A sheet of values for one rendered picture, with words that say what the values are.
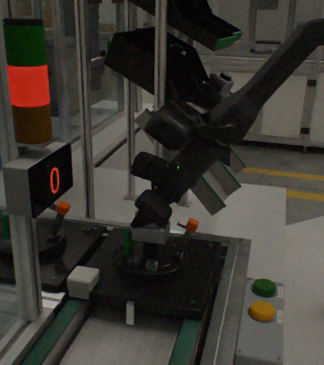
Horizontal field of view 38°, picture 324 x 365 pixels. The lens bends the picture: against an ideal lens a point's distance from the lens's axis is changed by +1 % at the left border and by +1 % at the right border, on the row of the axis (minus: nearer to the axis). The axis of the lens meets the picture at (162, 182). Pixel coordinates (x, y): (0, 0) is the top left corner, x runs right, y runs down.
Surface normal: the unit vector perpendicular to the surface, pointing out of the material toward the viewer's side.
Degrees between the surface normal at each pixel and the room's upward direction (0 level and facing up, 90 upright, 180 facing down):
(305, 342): 0
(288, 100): 90
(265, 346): 0
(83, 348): 0
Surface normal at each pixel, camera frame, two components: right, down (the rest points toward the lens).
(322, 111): -0.29, 0.35
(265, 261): 0.02, -0.93
